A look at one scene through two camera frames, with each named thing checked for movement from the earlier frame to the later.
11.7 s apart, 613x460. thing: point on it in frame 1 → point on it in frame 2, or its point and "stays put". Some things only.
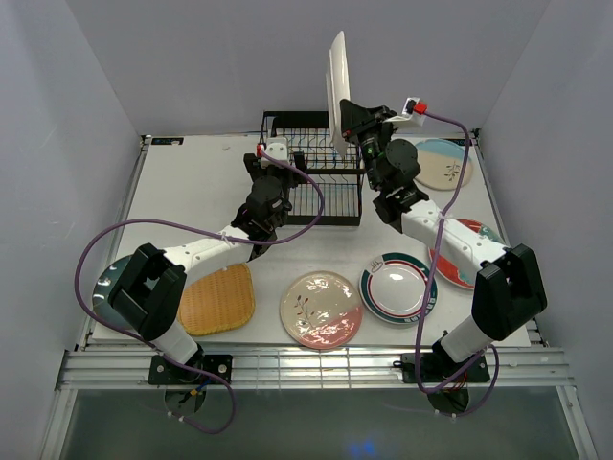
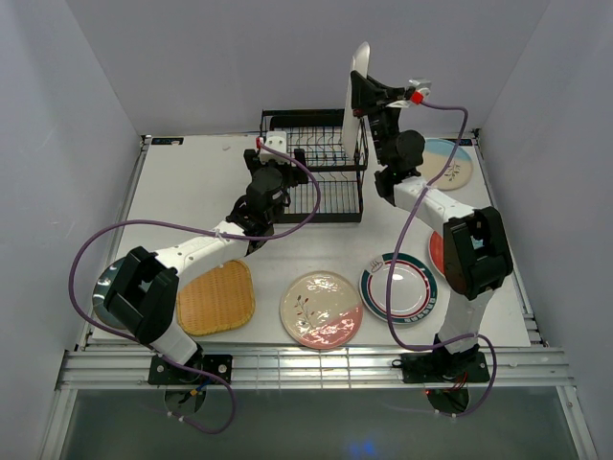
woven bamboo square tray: x=217 y=302 stays put
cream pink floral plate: x=322 y=310 stays put
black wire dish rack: x=332 y=194 stays put
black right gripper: x=357 y=119 → x=368 y=95
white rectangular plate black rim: x=338 y=89 → x=351 y=122
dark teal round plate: x=101 y=299 stays put
